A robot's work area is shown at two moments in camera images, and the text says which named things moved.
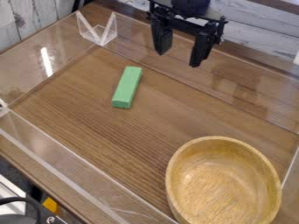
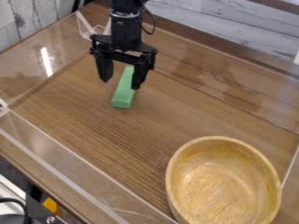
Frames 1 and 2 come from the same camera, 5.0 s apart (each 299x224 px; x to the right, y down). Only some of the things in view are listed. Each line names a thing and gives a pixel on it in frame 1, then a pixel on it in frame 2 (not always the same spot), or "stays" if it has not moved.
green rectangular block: [126, 91] stays
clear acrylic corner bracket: [100, 34] stays
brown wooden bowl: [222, 182] stays
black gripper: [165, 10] to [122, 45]
